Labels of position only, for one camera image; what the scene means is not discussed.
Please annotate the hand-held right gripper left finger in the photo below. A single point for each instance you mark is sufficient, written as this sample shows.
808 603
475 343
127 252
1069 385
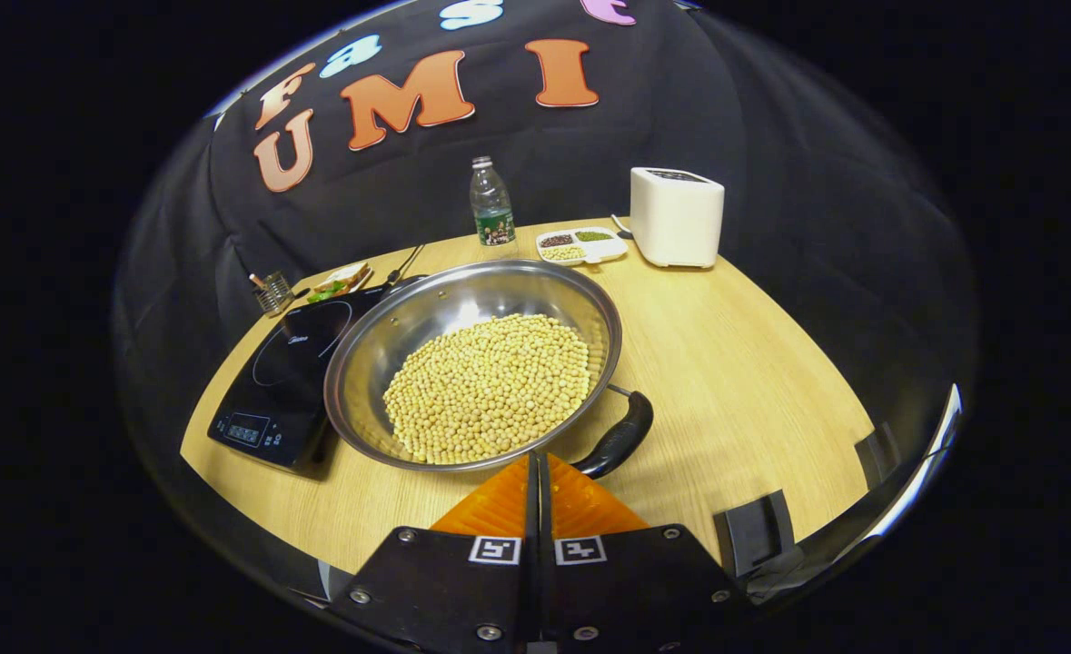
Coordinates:
444 581

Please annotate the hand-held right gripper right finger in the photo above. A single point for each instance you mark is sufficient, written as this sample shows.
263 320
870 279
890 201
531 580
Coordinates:
635 581

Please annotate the black induction cooktop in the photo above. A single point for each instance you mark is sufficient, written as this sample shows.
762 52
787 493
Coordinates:
290 381

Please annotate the stainless steel pot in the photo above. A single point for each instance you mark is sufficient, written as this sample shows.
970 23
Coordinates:
462 300

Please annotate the pile of soybeans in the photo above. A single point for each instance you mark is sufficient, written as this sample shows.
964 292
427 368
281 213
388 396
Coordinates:
490 391

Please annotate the sandwich with lettuce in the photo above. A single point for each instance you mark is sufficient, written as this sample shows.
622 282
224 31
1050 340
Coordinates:
342 280

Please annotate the white divided dish of beans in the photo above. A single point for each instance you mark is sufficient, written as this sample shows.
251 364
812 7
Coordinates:
582 247

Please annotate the white toaster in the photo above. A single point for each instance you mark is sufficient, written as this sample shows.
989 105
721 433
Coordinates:
676 222

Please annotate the clear plastic water bottle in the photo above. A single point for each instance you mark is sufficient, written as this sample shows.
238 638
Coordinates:
492 204

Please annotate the black backdrop cloth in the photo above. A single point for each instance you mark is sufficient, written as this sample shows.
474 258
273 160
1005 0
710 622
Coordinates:
771 182

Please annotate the black bracket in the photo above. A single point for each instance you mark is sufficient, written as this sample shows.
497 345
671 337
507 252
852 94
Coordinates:
753 536
876 454

